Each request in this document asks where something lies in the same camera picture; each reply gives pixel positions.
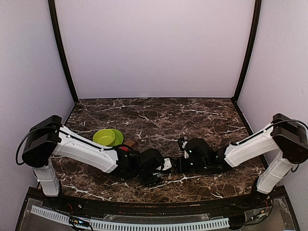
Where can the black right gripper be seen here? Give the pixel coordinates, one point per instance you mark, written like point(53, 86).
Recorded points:
point(183, 168)

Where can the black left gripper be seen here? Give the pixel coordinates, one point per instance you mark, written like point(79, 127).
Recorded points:
point(150, 182)

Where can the black quilted glasses case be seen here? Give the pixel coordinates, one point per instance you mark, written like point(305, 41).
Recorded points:
point(159, 174)

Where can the plaid brown glasses case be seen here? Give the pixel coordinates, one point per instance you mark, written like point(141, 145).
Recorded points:
point(129, 145)

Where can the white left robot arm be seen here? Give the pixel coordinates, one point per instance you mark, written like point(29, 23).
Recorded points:
point(51, 137)

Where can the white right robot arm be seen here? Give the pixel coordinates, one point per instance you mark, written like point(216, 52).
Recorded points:
point(289, 137)

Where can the green plate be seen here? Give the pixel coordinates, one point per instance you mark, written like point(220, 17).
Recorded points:
point(119, 137)

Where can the green bowl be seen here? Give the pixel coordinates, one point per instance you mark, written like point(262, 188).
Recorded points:
point(104, 137)

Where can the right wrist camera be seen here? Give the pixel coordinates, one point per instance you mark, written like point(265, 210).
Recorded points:
point(182, 143)

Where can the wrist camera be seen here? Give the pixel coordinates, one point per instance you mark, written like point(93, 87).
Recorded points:
point(182, 143)
point(168, 165)

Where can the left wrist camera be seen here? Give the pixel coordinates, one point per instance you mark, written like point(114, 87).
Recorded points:
point(168, 165)

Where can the white slotted cable duct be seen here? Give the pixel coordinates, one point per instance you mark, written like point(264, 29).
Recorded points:
point(94, 224)

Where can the black corner frame post right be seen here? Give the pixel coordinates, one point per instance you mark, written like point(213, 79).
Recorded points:
point(249, 49)

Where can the black corner frame post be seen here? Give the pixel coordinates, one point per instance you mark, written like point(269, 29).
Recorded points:
point(249, 49)
point(61, 51)

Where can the black corner frame post left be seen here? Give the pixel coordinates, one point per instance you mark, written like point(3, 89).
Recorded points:
point(61, 51)

